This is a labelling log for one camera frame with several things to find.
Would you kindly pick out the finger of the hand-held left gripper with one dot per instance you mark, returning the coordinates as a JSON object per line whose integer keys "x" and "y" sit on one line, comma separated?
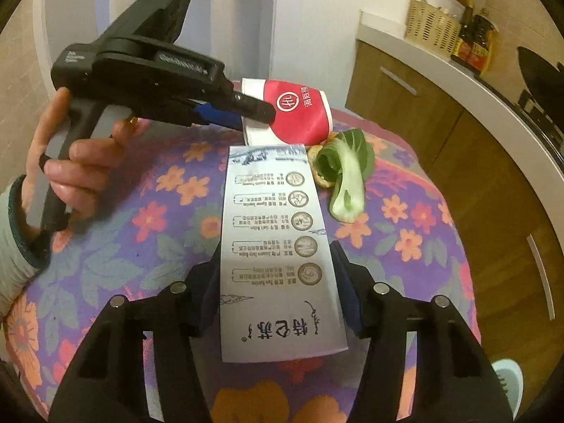
{"x": 218, "y": 116}
{"x": 253, "y": 105}

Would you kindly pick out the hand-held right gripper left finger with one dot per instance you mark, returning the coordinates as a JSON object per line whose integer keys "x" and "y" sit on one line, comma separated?
{"x": 209, "y": 313}

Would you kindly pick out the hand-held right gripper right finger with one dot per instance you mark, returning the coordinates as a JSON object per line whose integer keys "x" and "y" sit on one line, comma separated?
{"x": 352, "y": 313}

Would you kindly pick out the red paper cup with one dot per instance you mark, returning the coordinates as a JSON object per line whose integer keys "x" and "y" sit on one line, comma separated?
{"x": 304, "y": 114}

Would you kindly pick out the white milk carton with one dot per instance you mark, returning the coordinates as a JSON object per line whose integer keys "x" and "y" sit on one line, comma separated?
{"x": 273, "y": 229}

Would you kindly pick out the light blue plastic basket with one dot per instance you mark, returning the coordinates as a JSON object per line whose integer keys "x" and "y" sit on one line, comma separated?
{"x": 509, "y": 387}

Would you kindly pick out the person's left forearm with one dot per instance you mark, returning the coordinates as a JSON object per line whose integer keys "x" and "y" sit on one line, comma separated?
{"x": 15, "y": 251}

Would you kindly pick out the person's left hand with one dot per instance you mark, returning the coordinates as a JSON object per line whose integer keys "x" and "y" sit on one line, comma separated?
{"x": 88, "y": 163}

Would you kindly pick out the brown food scrap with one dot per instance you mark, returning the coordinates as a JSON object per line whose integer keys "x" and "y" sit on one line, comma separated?
{"x": 316, "y": 167}

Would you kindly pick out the floral cloth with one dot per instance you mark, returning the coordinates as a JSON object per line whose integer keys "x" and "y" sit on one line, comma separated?
{"x": 154, "y": 211}

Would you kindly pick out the bok choy leaf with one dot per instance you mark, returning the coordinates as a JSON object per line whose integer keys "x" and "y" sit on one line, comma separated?
{"x": 352, "y": 172}

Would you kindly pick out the yellow plastic basket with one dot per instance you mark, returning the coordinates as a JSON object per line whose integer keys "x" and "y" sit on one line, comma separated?
{"x": 434, "y": 22}

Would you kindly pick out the dark sauce bottle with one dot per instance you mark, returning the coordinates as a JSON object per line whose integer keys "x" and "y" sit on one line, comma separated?
{"x": 465, "y": 35}
{"x": 481, "y": 44}

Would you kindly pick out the black glass gas stove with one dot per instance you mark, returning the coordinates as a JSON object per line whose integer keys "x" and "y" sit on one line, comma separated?
{"x": 537, "y": 123}

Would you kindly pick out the black wok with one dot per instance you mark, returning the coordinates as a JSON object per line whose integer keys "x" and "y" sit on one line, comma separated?
{"x": 539, "y": 75}

